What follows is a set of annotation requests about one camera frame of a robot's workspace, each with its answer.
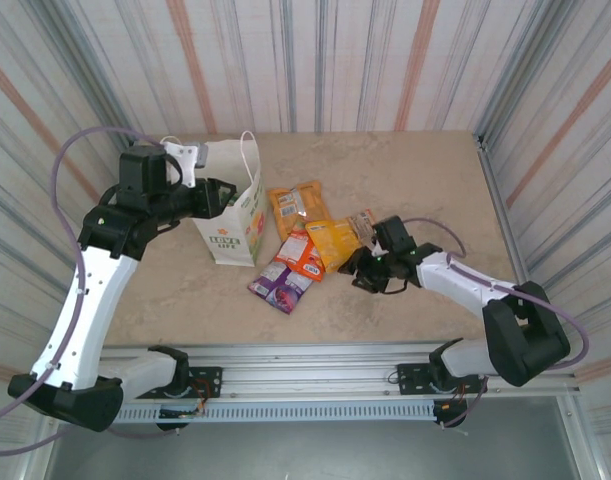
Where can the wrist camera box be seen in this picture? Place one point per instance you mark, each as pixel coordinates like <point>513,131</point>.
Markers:
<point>182,157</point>
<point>376,248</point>

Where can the small brown orange snack bar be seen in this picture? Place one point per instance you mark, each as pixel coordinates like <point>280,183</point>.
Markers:
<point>360,225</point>

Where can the orange snack packet white label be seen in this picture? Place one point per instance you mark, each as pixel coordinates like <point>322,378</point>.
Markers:
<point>295,205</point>

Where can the aluminium rail frame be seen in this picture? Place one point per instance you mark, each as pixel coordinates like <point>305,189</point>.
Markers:
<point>305,370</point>

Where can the red orange candy packet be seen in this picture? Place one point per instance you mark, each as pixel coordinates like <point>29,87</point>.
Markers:
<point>300,255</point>

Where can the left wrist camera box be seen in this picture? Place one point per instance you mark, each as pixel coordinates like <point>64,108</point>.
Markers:
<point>182,157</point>

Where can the black box under duct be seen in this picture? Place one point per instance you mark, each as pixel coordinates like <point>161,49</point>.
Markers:
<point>172,426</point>
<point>450,412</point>

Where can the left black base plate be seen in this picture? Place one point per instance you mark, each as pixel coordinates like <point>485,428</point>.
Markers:
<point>210,375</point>

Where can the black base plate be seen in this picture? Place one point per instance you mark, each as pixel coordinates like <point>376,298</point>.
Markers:
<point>210,375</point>
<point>410,375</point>

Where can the yellow orange snack packet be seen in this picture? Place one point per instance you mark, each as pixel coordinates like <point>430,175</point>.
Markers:
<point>330,240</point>

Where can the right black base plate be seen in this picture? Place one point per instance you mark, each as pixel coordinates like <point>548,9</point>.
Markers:
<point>410,375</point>

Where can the white paper bag green print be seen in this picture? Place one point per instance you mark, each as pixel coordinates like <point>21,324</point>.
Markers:
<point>230,240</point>

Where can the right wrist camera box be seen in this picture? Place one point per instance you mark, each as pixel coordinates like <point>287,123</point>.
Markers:
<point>376,248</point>

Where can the purple candy packet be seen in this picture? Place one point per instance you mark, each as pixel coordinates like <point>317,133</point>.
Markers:
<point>282,290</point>

